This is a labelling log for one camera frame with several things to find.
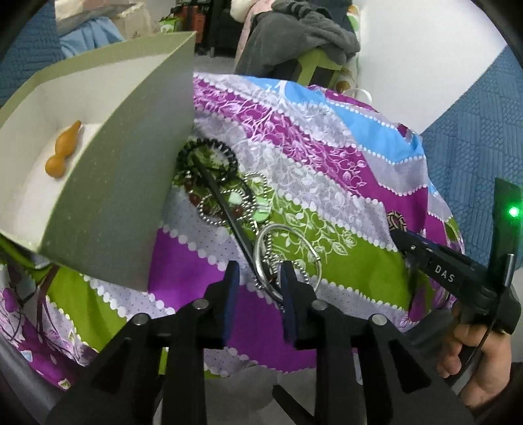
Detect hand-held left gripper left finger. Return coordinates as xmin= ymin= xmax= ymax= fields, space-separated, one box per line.
xmin=45 ymin=261 xmax=242 ymax=425

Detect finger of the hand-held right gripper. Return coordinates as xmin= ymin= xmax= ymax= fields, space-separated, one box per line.
xmin=388 ymin=229 xmax=487 ymax=297

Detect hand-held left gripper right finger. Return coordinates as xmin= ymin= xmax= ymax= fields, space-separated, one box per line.
xmin=279 ymin=261 xmax=475 ymax=425

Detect thick silver bangle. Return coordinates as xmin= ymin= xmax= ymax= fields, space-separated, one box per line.
xmin=252 ymin=228 xmax=287 ymax=304

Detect brown patterned bangle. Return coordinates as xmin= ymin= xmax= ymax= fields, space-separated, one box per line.
xmin=386 ymin=210 xmax=409 ymax=234

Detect thin silver hoop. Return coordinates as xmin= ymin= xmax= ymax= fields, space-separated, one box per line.
xmin=265 ymin=223 xmax=324 ymax=287

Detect silver bead chain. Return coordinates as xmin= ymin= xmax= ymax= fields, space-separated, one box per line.
xmin=198 ymin=171 xmax=271 ymax=226

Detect black hair stick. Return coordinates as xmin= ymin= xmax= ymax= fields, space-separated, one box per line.
xmin=191 ymin=157 xmax=283 ymax=304

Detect red bead bracelet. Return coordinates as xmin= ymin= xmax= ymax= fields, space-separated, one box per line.
xmin=183 ymin=174 xmax=246 ymax=218

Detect black spiral hair tie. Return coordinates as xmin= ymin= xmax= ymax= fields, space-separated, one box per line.
xmin=177 ymin=138 xmax=238 ymax=185

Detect grey-green cardboard box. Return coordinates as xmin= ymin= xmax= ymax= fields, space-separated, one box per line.
xmin=0 ymin=30 xmax=197 ymax=292

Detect orange gourd pendant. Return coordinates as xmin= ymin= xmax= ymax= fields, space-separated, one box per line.
xmin=45 ymin=120 xmax=82 ymax=179

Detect person's right hand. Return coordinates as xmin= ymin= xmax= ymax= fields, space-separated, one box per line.
xmin=436 ymin=304 xmax=514 ymax=409

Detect right blue knitted cloth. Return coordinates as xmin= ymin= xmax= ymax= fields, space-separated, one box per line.
xmin=421 ymin=47 xmax=523 ymax=262

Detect blue knitted cloth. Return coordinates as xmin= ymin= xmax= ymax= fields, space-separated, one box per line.
xmin=421 ymin=47 xmax=523 ymax=262
xmin=0 ymin=0 xmax=63 ymax=112

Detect colourful striped floral blanket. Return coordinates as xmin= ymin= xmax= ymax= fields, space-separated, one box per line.
xmin=0 ymin=71 xmax=464 ymax=393

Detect green plastic stool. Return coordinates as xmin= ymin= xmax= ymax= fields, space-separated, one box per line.
xmin=293 ymin=47 xmax=357 ymax=85

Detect fruit print white mat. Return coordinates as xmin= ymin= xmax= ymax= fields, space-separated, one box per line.
xmin=338 ymin=7 xmax=365 ymax=91

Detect grey clothing pile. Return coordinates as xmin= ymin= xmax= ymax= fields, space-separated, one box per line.
xmin=235 ymin=0 xmax=362 ymax=79

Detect black ribbed suitcase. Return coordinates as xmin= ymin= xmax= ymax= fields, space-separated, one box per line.
xmin=203 ymin=0 xmax=246 ymax=58

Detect green shopping bag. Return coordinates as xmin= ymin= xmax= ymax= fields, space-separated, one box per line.
xmin=159 ymin=15 xmax=185 ymax=34

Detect beige patterned quilt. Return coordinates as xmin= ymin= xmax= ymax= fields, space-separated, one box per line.
xmin=114 ymin=2 xmax=161 ymax=40

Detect light blue bed sheet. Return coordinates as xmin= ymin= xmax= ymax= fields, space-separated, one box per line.
xmin=60 ymin=16 xmax=126 ymax=60

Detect left blue knitted cloth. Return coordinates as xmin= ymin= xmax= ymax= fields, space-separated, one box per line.
xmin=0 ymin=0 xmax=63 ymax=112

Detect white bag handles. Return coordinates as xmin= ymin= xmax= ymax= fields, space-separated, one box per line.
xmin=346 ymin=83 xmax=375 ymax=104

